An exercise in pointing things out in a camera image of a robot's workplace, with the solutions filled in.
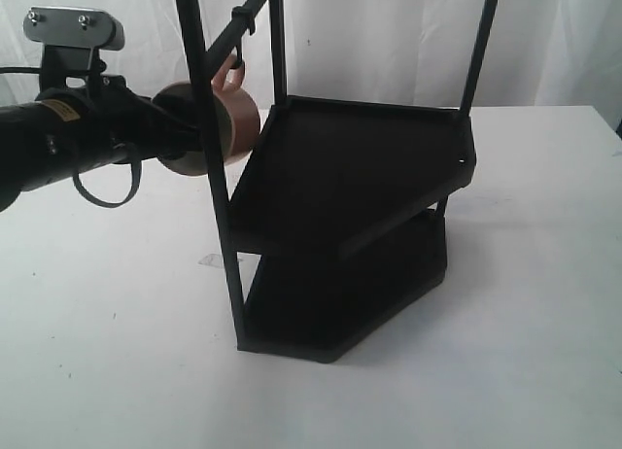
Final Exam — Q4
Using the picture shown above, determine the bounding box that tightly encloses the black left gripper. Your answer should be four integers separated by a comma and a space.
67, 75, 199, 165

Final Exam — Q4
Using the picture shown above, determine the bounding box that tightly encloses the copper pink mug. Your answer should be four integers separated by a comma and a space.
154, 53, 261, 177

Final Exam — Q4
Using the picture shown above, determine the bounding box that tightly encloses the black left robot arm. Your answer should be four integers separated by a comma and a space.
1, 76, 201, 209

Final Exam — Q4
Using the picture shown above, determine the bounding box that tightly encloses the clear tape piece near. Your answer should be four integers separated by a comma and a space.
198, 253, 225, 269

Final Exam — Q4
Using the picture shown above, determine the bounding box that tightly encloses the black two-tier metal rack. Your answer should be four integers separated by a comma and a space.
175, 0, 498, 363

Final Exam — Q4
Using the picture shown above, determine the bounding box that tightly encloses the white backdrop curtain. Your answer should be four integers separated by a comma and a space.
1, 0, 621, 121

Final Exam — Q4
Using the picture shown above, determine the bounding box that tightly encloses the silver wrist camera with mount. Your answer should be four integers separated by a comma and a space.
23, 7, 125, 90

